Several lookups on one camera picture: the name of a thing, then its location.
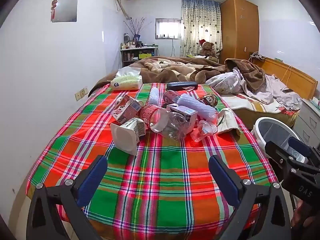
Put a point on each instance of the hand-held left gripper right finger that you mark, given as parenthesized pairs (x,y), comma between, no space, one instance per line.
(225,180)

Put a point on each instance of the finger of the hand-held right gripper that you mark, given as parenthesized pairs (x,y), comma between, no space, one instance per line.
(275,151)
(298,146)

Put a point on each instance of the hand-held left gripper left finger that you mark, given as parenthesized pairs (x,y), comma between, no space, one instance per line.
(92,180)

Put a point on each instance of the white trash bin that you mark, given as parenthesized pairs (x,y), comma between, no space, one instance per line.
(260,132)

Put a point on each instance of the clear plastic cup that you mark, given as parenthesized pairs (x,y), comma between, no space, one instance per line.
(203,131)

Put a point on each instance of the small purple carton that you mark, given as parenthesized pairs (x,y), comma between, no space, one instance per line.
(183,111)

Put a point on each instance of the pink red drink can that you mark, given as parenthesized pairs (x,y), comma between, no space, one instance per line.
(170,96)

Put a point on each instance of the person's right hand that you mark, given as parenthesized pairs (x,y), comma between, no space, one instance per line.
(301,215)

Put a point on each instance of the grey drawer cabinet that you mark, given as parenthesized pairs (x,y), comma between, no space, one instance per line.
(308,118)

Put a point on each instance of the mattress with floral sheet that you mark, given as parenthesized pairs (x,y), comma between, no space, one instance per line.
(255,103)

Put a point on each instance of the white yogurt cup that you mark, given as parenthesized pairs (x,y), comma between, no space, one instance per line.
(125,137)

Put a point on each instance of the dark phone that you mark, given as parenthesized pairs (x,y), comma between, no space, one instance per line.
(288,90)

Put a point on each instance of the plaid tablecloth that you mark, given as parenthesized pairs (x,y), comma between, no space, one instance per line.
(162,180)

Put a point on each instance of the wooden headboard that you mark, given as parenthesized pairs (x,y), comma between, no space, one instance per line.
(297,80)

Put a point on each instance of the red and white milk carton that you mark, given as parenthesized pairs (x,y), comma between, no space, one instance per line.
(125,108)

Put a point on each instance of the stack of clear plastic cups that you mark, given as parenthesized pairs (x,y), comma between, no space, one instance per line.
(197,106)

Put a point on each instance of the cartoon face drink can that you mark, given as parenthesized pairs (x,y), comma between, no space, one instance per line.
(208,100)

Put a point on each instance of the lilac quilt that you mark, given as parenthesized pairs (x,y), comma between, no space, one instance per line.
(232,80)

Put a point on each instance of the clear bottle with red label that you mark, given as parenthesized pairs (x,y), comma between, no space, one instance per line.
(162,122)

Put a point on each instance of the power strip with plugs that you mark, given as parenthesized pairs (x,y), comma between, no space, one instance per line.
(257,55)

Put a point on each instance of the small clear pink wrapper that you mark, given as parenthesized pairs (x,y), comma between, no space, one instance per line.
(189,88)

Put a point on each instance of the black glasses case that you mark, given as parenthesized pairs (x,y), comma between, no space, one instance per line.
(181,86)

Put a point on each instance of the green tissue pack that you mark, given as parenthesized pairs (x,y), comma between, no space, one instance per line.
(126,81)

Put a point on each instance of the brown blanket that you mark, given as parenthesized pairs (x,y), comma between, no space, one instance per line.
(175,71)

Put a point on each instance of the teddy bear with red hat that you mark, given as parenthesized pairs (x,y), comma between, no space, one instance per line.
(207,48)

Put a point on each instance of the wooden wardrobe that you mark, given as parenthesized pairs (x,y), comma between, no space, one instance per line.
(238,30)

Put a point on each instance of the grey shelf unit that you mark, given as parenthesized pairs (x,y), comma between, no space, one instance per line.
(135,55)

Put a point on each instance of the row of cosmetic bottles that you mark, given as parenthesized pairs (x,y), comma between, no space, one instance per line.
(130,45)

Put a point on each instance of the patterned curtain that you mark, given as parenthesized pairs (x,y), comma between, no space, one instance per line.
(200,22)

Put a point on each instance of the vase with bare branches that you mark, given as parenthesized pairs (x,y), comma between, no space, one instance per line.
(136,28)

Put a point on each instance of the small window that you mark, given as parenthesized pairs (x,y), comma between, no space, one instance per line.
(167,28)

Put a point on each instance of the wrapped air conditioner pipe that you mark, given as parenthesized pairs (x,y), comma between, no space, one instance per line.
(122,7)

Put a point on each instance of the red hanging ornament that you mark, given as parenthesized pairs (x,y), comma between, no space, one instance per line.
(53,5)

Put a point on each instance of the beige wall socket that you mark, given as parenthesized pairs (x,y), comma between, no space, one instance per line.
(78,96)
(84,91)

